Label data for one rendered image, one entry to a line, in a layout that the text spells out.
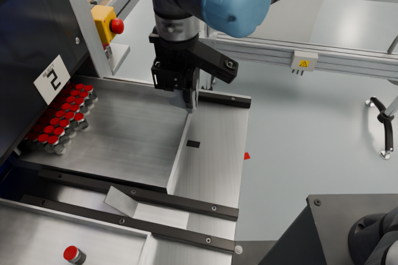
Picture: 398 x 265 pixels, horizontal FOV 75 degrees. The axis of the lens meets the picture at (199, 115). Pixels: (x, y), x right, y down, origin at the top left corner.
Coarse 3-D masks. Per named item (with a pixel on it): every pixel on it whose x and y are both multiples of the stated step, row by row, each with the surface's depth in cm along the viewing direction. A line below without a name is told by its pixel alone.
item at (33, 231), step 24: (0, 216) 48; (24, 216) 48; (48, 216) 48; (72, 216) 45; (0, 240) 45; (24, 240) 45; (48, 240) 45; (72, 240) 45; (96, 240) 45; (120, 240) 45; (144, 240) 45; (0, 264) 43; (24, 264) 43; (48, 264) 43; (72, 264) 43; (96, 264) 43; (120, 264) 43; (144, 264) 42
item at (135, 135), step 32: (128, 96) 68; (160, 96) 68; (96, 128) 61; (128, 128) 61; (160, 128) 61; (32, 160) 52; (64, 160) 56; (96, 160) 56; (128, 160) 56; (160, 160) 56
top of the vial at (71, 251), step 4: (68, 248) 40; (72, 248) 40; (76, 248) 40; (64, 252) 40; (68, 252) 40; (72, 252) 40; (76, 252) 40; (64, 256) 40; (68, 256) 40; (72, 256) 40
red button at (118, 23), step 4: (116, 20) 67; (120, 20) 68; (112, 24) 67; (116, 24) 67; (120, 24) 68; (112, 28) 68; (116, 28) 68; (120, 28) 68; (116, 32) 68; (120, 32) 69
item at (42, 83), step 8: (56, 64) 52; (64, 64) 54; (48, 72) 50; (56, 72) 52; (64, 72) 54; (40, 80) 48; (48, 80) 50; (56, 80) 52; (64, 80) 55; (40, 88) 49; (48, 88) 51; (48, 96) 51; (48, 104) 51
